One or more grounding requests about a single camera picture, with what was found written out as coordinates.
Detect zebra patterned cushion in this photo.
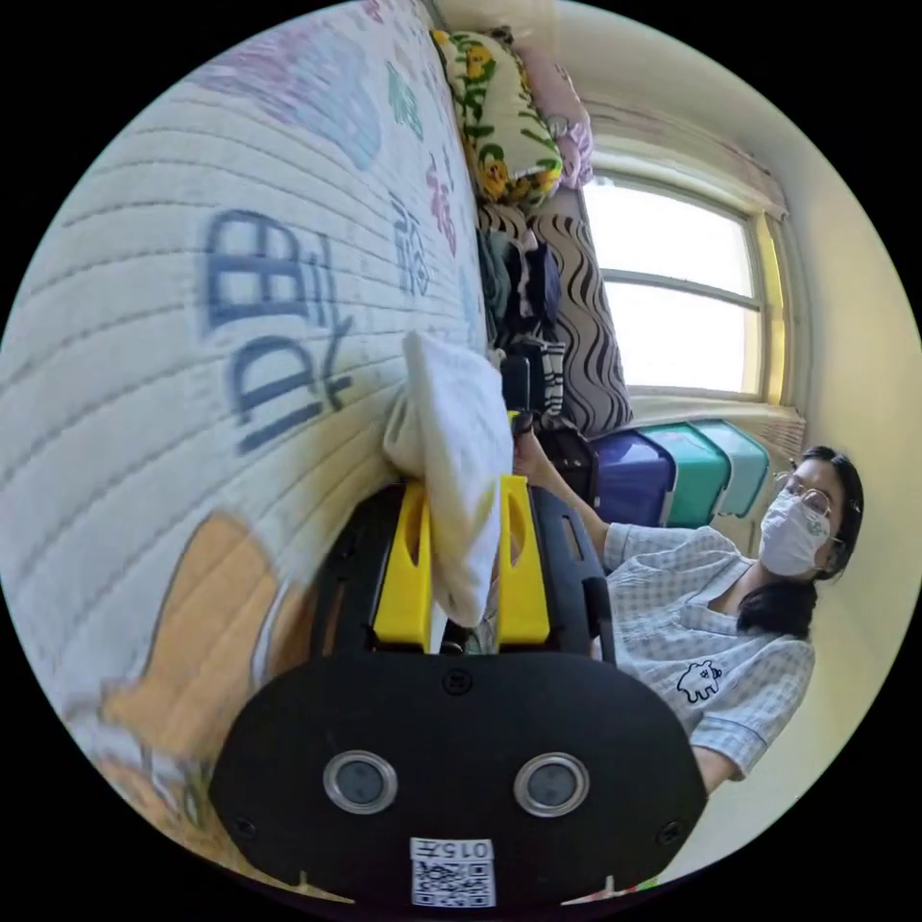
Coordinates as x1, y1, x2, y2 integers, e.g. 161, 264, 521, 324
478, 204, 636, 438

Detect white t-shirt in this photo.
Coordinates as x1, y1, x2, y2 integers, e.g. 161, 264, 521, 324
381, 329, 517, 629

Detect floral yellow green pillow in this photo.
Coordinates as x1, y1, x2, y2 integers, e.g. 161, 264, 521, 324
430, 28, 565, 207

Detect pink pillow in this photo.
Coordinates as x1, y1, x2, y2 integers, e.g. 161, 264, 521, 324
515, 44, 596, 191

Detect window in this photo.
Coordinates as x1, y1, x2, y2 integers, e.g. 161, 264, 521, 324
579, 155, 790, 404

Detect person's body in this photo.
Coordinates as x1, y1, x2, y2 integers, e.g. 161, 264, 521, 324
601, 445, 865, 784

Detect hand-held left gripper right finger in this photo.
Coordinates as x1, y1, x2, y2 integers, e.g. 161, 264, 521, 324
497, 473, 554, 645

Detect person's right forearm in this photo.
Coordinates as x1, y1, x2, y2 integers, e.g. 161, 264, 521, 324
536, 460, 615, 557

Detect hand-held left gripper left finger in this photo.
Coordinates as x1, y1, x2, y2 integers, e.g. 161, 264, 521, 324
373, 482, 435, 644

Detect purple storage box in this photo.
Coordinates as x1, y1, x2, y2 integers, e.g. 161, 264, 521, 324
590, 429, 678, 529

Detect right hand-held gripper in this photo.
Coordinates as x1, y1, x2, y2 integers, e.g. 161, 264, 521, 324
498, 351, 539, 438

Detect black bag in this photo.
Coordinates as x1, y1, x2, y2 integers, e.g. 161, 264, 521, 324
538, 425, 600, 507

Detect teal storage box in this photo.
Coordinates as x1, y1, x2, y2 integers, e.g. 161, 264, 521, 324
641, 423, 733, 529

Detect person's left forearm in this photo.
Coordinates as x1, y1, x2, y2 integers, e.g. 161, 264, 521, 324
690, 745, 747, 798

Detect bed with printed white quilt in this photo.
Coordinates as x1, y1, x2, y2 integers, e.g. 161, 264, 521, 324
0, 0, 493, 888

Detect pile of clothes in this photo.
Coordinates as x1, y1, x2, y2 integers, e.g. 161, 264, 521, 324
474, 227, 570, 427

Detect light blue storage box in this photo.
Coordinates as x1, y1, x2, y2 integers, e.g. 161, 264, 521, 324
694, 419, 771, 520

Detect person's right hand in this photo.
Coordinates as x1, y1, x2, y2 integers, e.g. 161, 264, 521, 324
512, 431, 554, 493

